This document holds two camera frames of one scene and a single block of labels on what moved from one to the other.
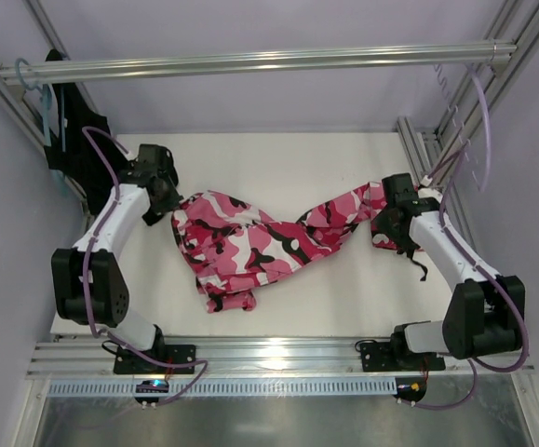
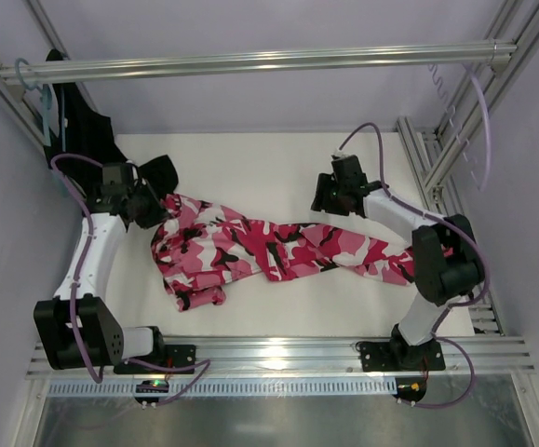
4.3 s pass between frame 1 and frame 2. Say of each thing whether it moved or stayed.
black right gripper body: moved
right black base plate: stayed
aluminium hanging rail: stayed
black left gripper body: moved
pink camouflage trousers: moved
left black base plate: stayed
